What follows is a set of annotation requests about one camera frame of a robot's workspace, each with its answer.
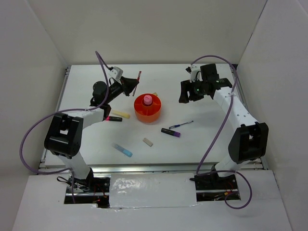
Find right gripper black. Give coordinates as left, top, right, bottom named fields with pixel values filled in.
left=179, top=77, right=207, bottom=103

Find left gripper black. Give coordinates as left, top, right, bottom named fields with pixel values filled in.
left=104, top=76, right=139, bottom=104

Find red pen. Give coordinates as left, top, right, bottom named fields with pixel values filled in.
left=132, top=70, right=142, bottom=97

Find yellow highlighter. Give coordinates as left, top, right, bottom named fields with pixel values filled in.
left=111, top=110, right=130, bottom=119

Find blue pen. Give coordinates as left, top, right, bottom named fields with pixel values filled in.
left=168, top=120, right=193, bottom=129

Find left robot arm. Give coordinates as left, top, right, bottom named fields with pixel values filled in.
left=44, top=77, right=139, bottom=192

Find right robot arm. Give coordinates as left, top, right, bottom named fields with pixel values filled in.
left=179, top=64, right=269, bottom=189

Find orange round organizer container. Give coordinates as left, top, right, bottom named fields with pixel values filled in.
left=134, top=93, right=162, bottom=123

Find pink black highlighter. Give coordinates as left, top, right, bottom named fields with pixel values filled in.
left=105, top=116, right=123, bottom=122

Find purple black highlighter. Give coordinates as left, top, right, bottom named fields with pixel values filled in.
left=161, top=128, right=180, bottom=138

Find beige eraser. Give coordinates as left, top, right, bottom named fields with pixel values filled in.
left=142, top=138, right=153, bottom=147

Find blue clear highlighter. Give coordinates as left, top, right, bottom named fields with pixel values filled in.
left=112, top=143, right=132, bottom=157

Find white cover panel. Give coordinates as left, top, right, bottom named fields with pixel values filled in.
left=109, top=173, right=197, bottom=208

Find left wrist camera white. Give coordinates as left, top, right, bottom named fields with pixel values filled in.
left=108, top=66, right=123, bottom=81

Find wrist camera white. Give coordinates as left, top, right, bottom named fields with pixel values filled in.
left=185, top=65, right=201, bottom=82
left=108, top=66, right=123, bottom=81

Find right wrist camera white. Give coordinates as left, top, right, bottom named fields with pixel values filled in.
left=185, top=65, right=201, bottom=82

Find aluminium right rail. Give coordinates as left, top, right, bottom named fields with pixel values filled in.
left=236, top=73, right=269, bottom=170

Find aluminium rail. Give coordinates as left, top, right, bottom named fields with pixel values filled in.
left=236, top=73, right=269, bottom=170
left=39, top=160, right=264, bottom=173

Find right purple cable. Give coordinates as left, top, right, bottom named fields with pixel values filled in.
left=190, top=55, right=252, bottom=208

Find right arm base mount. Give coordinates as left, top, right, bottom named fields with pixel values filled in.
left=190, top=174, right=240, bottom=202

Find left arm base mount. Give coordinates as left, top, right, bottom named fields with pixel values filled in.
left=56, top=170, right=111, bottom=208

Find aluminium front rail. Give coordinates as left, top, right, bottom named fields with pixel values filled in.
left=39, top=160, right=264, bottom=173

